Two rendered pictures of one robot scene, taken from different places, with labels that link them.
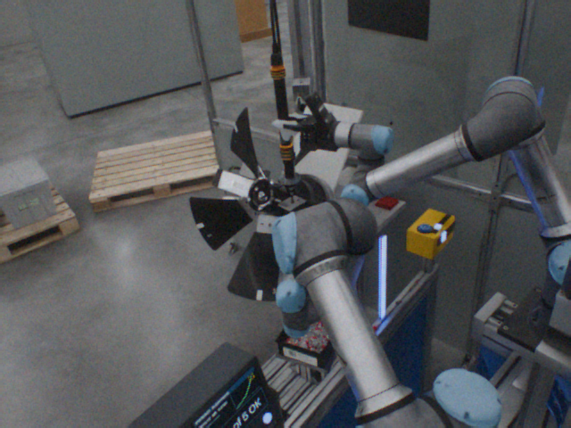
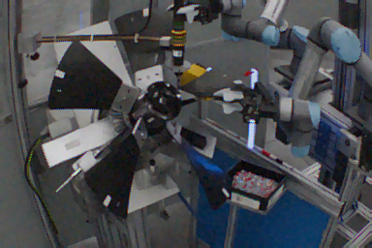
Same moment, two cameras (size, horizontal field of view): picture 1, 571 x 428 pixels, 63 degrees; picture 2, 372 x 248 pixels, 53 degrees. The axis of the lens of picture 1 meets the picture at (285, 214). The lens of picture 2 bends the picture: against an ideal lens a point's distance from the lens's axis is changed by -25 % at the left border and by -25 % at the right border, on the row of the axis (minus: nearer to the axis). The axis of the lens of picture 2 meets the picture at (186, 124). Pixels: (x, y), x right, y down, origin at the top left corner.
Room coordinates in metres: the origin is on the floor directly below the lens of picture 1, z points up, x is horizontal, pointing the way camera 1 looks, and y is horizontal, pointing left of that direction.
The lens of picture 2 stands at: (1.20, 1.29, 1.84)
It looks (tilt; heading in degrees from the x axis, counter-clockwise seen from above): 30 degrees down; 275
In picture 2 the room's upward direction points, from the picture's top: straight up
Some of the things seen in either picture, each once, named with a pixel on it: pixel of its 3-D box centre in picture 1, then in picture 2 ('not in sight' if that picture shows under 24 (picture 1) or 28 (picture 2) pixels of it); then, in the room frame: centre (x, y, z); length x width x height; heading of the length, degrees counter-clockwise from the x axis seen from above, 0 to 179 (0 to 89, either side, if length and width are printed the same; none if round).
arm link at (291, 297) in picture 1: (291, 290); (305, 113); (0.94, 0.01, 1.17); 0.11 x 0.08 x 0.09; 172
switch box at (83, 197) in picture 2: not in sight; (84, 187); (1.74, -0.10, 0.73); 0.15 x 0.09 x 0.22; 135
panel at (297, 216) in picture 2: (369, 415); (256, 230); (1.02, -0.21, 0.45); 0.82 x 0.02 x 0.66; 135
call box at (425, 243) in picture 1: (430, 234); (202, 82); (1.30, -0.49, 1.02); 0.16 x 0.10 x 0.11; 135
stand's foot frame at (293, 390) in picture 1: (318, 368); not in sight; (1.59, -0.07, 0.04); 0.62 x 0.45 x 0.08; 135
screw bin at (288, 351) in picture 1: (313, 331); (252, 186); (1.09, -0.04, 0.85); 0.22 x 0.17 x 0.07; 149
